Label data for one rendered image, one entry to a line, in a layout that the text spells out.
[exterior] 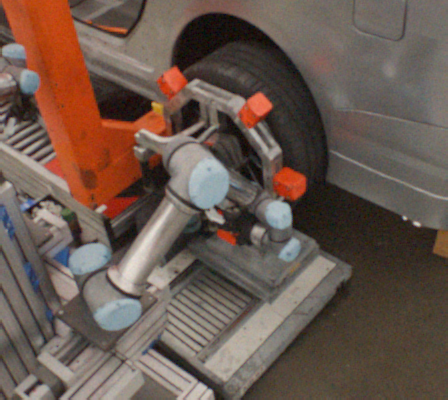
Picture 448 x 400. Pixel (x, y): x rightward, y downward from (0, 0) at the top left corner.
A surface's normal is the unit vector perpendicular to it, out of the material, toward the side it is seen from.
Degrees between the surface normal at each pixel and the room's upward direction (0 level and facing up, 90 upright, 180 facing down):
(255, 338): 0
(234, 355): 0
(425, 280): 0
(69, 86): 90
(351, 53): 90
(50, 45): 90
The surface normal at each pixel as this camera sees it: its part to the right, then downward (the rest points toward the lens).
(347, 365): -0.10, -0.76
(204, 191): 0.59, 0.41
